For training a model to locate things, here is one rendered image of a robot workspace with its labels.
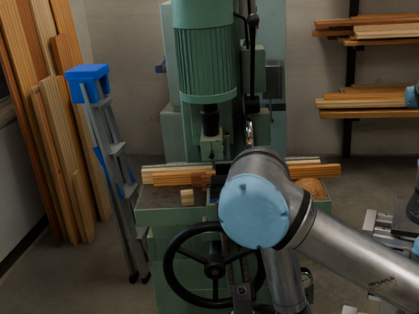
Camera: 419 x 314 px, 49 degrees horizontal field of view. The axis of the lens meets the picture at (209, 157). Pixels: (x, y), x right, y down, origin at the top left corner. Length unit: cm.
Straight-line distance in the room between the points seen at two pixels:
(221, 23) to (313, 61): 245
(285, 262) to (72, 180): 205
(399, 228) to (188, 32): 84
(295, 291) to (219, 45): 69
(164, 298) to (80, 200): 138
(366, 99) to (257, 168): 265
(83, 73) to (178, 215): 100
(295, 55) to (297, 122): 56
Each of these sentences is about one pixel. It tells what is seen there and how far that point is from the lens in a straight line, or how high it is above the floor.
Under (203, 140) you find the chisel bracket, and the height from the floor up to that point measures 107.
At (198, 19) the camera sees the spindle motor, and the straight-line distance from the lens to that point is 130.
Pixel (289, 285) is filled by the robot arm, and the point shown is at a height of 95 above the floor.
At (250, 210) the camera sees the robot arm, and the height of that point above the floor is 122.
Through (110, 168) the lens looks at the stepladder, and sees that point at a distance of 228.
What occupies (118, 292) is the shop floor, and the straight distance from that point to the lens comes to 257.
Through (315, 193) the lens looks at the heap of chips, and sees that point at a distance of 143.
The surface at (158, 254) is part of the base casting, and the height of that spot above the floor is 73.
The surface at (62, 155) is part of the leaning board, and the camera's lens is 279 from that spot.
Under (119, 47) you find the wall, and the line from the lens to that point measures 393.
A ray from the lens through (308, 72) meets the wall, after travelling 374.
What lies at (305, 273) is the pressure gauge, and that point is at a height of 69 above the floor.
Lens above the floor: 159
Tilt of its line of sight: 23 degrees down
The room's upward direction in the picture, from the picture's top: 4 degrees counter-clockwise
